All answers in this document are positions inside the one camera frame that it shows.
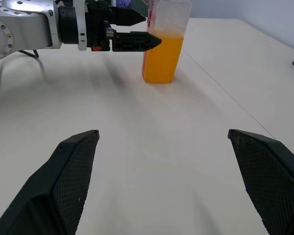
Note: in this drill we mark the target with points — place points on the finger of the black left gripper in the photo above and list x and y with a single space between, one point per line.
137 41
127 16

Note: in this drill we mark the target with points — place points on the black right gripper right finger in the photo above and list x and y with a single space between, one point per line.
276 183

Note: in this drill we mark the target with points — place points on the dark laptop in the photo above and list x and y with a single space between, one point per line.
139 3

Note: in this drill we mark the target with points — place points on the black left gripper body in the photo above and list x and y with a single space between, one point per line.
98 24

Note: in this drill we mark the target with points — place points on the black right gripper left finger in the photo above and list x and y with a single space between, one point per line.
51 191

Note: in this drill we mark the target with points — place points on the clear bottle of orange juice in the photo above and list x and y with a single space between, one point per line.
164 61

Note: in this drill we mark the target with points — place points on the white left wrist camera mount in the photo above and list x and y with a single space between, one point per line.
82 40

